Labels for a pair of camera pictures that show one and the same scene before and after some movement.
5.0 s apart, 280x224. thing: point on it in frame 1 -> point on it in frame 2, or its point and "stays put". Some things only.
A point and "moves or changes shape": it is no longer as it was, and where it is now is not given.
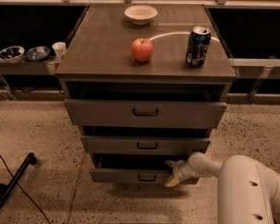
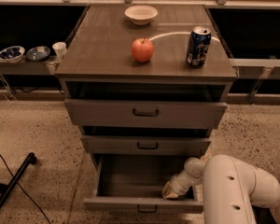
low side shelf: x=23 y=66 stays put
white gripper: x=178 y=171 -> x=179 y=187
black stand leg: x=5 y=189 stays put
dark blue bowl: x=38 y=52 stays put
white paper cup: x=60 y=49 stays put
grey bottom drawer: x=133 y=168 moves or changes shape
